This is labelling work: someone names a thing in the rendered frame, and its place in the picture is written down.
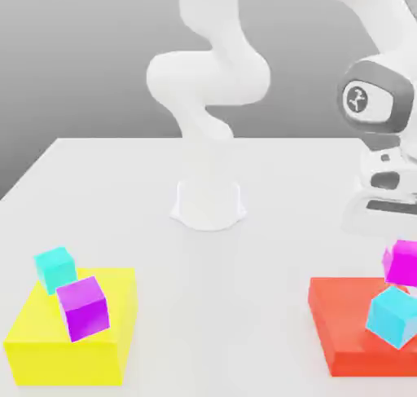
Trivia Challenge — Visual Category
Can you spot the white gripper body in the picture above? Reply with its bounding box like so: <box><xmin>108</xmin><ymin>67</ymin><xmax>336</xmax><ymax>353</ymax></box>
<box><xmin>340</xmin><ymin>190</ymin><xmax>417</xmax><ymax>241</ymax></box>

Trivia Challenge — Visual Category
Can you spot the small magenta cube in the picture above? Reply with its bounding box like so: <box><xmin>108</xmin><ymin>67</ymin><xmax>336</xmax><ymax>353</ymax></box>
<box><xmin>381</xmin><ymin>239</ymin><xmax>417</xmax><ymax>288</ymax></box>

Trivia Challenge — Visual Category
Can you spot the small light blue cube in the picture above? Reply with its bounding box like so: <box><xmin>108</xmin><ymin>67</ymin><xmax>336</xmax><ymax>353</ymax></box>
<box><xmin>365</xmin><ymin>285</ymin><xmax>417</xmax><ymax>351</ymax></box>

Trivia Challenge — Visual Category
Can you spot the small purple cube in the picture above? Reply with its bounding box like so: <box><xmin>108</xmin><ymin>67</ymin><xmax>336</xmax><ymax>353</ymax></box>
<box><xmin>55</xmin><ymin>276</ymin><xmax>111</xmax><ymax>343</ymax></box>

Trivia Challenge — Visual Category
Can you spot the small turquoise cube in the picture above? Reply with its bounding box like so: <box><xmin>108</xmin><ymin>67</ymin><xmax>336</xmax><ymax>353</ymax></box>
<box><xmin>33</xmin><ymin>245</ymin><xmax>78</xmax><ymax>296</ymax></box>

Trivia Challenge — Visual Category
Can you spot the large orange box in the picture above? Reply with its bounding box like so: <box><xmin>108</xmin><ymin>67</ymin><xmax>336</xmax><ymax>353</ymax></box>
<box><xmin>307</xmin><ymin>276</ymin><xmax>417</xmax><ymax>377</ymax></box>

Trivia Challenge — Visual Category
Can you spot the large yellow box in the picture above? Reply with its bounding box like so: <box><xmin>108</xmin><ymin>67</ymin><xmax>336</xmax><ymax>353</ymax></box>
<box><xmin>2</xmin><ymin>267</ymin><xmax>138</xmax><ymax>387</ymax></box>

